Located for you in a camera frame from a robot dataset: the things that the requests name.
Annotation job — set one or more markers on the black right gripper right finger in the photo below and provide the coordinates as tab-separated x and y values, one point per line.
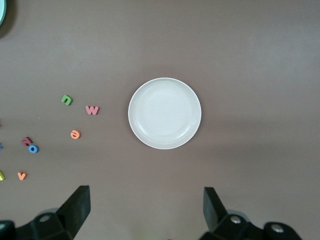
217	220

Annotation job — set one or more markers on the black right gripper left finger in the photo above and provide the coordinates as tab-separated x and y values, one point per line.
72	215

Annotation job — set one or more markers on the orange foam letter e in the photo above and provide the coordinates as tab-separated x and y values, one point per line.
72	136

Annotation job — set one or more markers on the pink foam letter w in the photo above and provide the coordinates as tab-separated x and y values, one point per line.
92	112

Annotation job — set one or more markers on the green foam letter n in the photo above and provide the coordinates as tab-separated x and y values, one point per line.
66	98

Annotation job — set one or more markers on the orange foam letter v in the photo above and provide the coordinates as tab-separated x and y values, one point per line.
22	177

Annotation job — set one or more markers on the blue foam letter o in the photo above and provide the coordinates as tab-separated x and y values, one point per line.
30	149

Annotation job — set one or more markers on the yellow foam letter k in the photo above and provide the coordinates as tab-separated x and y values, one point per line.
1	176

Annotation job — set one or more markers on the dark red foam letter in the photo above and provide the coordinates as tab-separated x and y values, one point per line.
27	141

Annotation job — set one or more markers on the beige brown round plate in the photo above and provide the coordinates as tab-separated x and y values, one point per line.
165	112

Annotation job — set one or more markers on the brown table cover mat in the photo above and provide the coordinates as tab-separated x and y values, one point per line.
225	50

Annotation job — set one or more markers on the pale green round plate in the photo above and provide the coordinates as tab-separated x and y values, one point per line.
2	12

